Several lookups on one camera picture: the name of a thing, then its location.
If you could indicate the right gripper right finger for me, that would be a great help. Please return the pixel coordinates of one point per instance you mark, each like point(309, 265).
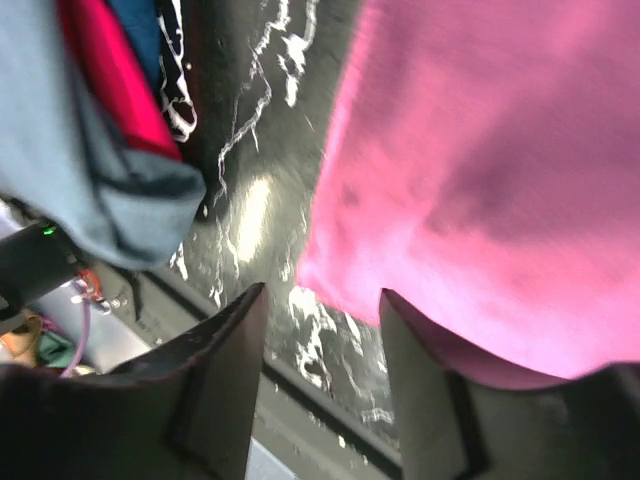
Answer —
point(463, 413)

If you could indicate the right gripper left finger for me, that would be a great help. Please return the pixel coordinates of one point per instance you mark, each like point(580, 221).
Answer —
point(89, 427)

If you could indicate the purple satin napkin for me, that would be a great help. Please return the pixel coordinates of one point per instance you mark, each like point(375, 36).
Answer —
point(482, 162)

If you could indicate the grey-blue folded cloth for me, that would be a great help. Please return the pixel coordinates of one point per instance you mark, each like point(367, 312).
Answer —
point(63, 155)

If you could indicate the red folded cloth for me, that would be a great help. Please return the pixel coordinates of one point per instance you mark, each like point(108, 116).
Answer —
point(99, 45)

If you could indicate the dark blue folded cloth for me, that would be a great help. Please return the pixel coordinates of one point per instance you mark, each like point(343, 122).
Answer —
point(140, 23)

